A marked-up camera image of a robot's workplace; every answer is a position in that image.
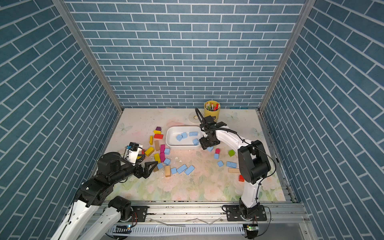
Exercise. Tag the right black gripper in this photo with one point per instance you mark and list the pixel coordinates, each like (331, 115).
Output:
(204, 144)

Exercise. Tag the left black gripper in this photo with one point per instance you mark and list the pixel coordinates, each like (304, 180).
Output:
(145, 173)

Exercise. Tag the white rectangular dish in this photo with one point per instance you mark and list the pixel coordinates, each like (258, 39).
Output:
(184, 144)

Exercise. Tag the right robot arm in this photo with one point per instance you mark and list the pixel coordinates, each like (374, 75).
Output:
(253, 160)

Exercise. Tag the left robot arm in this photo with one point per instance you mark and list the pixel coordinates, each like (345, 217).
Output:
(112, 169)

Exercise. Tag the brown wood block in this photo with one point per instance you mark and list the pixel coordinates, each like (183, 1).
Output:
(155, 168)

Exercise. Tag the yellow block lower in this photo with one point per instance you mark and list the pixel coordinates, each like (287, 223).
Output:
(157, 158)

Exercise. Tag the yellow pen cup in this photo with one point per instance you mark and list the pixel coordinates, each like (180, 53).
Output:
(212, 108)

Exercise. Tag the yellow rainbow block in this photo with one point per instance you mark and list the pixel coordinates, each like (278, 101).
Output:
(149, 151)

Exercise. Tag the lower magenta block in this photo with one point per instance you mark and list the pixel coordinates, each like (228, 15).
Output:
(162, 157)

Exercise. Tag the magenta block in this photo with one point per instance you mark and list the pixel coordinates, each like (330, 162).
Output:
(162, 148)
(162, 157)

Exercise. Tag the natural wood block lower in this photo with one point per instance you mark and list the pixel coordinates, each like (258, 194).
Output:
(167, 171)

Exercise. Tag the blue cube by yellow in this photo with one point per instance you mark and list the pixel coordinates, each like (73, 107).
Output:
(167, 162)

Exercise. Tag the upper magenta block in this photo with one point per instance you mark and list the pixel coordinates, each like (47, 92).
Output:
(162, 148)

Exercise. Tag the natural wood long block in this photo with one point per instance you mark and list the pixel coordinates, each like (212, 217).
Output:
(157, 145)

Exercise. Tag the blue long block centre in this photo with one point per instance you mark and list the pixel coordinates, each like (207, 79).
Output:
(181, 169)

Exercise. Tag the green round block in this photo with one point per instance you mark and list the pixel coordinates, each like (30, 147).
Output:
(231, 153)

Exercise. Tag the red rectangular block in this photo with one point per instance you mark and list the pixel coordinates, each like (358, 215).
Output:
(158, 136)

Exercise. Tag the blue long block right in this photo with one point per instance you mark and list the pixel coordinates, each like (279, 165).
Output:
(231, 165)

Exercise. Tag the blue long block centre-right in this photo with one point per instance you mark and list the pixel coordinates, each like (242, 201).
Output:
(189, 170)

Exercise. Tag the natural wood flat block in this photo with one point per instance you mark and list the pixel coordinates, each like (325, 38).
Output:
(234, 170)

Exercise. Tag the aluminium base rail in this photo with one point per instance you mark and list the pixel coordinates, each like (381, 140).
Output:
(178, 217)

